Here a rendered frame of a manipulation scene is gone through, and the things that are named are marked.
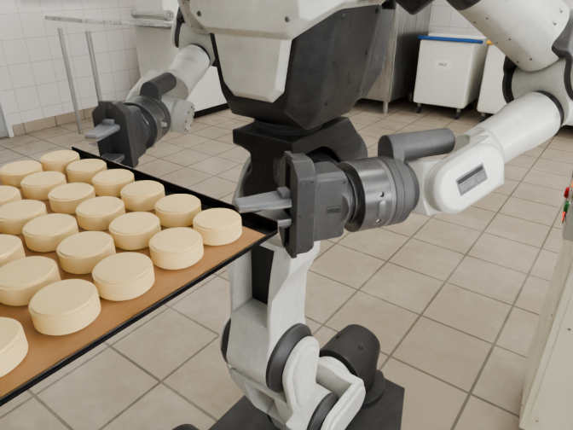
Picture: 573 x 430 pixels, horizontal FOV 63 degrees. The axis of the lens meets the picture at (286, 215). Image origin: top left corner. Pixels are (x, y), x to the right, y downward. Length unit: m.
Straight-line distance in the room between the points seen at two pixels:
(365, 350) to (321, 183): 0.93
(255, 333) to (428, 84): 4.32
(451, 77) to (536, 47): 4.23
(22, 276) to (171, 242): 0.13
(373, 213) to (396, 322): 1.52
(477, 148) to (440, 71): 4.37
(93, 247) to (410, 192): 0.35
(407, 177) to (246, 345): 0.51
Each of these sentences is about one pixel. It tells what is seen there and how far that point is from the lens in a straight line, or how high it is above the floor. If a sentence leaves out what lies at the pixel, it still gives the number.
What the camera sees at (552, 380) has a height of 0.30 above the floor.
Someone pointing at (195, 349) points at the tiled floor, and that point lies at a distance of 1.91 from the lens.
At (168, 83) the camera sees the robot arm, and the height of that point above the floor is 1.10.
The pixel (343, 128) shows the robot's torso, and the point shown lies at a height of 1.04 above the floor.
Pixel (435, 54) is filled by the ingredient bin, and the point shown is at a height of 0.61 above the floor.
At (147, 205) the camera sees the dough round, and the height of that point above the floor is 1.05.
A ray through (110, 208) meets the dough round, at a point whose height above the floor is 1.06.
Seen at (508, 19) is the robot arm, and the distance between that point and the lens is 0.70.
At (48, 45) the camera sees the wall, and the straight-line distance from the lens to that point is 4.98.
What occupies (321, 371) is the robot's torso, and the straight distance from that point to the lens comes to 1.36.
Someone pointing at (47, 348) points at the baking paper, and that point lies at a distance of 0.40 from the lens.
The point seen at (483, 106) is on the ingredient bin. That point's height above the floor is 0.19.
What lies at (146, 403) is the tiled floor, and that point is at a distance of 1.77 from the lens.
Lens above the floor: 1.29
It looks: 27 degrees down
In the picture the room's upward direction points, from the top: straight up
